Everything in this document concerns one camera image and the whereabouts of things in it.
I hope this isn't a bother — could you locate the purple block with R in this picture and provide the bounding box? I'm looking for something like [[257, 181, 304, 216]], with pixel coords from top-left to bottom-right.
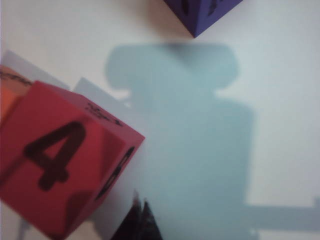
[[163, 0, 245, 39]]

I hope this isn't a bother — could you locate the red block with 4 Y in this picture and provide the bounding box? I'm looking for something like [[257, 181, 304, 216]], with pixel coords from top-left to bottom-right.
[[0, 80, 146, 240]]

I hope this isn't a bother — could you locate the orange block with 2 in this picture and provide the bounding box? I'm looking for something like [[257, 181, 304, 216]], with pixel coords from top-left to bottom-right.
[[0, 64, 34, 123]]

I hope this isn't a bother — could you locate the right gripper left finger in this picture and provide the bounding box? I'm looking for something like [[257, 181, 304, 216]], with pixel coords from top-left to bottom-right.
[[113, 189, 144, 240]]

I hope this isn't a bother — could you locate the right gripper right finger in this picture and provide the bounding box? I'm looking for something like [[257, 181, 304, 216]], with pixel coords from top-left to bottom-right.
[[139, 197, 164, 240]]

